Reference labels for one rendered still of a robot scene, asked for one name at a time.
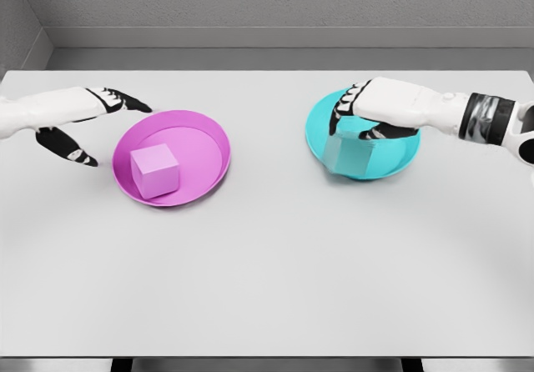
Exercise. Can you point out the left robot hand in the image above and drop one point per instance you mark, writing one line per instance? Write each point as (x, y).
(69, 104)

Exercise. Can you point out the cyan block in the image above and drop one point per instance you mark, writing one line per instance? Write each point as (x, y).
(348, 155)

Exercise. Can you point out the pink block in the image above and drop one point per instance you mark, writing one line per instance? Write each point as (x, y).
(154, 171)

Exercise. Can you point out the cyan plate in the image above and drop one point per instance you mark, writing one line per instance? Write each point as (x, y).
(392, 155)

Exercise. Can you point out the pink plate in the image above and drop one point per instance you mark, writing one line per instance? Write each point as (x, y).
(200, 147)

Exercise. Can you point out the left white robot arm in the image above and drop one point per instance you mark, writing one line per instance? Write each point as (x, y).
(12, 115)

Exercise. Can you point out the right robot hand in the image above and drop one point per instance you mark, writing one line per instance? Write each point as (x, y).
(388, 99)

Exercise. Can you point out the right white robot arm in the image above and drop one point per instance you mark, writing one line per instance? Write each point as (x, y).
(480, 115)

